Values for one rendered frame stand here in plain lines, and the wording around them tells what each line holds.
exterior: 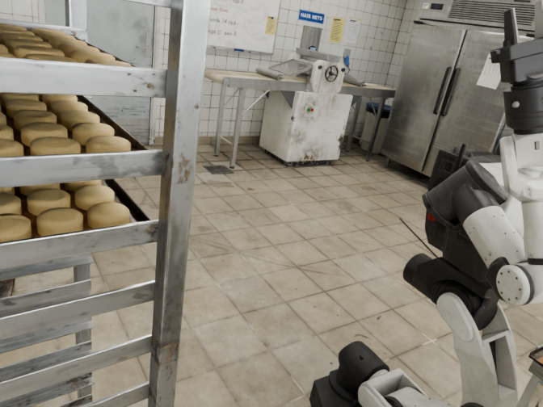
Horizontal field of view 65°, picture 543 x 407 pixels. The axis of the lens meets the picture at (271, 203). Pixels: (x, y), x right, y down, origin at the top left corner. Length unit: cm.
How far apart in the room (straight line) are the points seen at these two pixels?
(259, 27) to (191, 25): 488
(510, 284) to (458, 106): 412
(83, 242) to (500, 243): 79
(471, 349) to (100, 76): 120
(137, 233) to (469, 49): 465
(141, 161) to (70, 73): 12
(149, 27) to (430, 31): 301
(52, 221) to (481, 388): 123
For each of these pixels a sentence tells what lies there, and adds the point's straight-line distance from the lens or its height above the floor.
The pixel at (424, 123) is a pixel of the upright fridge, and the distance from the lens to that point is 521.
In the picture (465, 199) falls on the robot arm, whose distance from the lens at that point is 106.
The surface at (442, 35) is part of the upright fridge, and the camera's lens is 521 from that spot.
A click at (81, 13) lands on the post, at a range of 89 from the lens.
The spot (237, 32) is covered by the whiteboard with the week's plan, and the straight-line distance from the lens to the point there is 519.
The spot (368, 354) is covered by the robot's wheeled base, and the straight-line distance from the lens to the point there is 181.
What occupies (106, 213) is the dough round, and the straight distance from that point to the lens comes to 57.
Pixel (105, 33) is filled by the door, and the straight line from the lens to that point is 473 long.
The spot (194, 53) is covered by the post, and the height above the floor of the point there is 145.
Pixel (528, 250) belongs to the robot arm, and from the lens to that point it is 93.
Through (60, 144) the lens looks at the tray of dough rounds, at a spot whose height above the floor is 133.
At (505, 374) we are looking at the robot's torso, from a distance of 151.
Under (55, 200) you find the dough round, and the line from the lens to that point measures 60.
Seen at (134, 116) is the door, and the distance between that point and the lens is 494.
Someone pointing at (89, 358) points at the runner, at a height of 106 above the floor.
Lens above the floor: 149
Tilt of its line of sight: 23 degrees down
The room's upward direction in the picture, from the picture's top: 10 degrees clockwise
